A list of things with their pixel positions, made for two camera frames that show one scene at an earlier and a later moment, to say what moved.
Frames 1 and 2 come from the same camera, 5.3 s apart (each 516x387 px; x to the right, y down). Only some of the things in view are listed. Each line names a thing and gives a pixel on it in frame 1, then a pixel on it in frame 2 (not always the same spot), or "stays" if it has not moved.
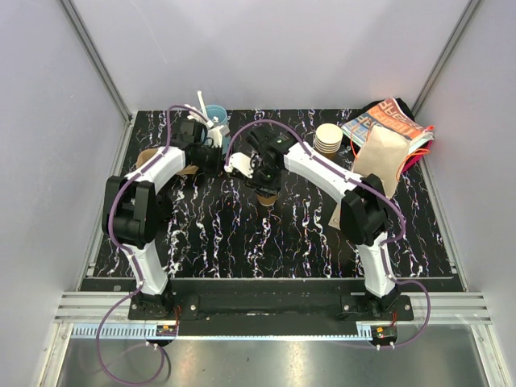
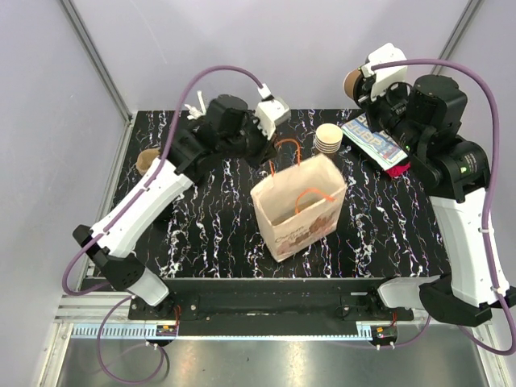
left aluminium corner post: x=97 y=60 stays
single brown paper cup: x=266 y=201 -> x=349 y=81
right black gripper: x=256 y=184 -> x=370 y=106
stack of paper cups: x=328 y=138 stays
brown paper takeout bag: x=382 y=154 -> x=302 y=205
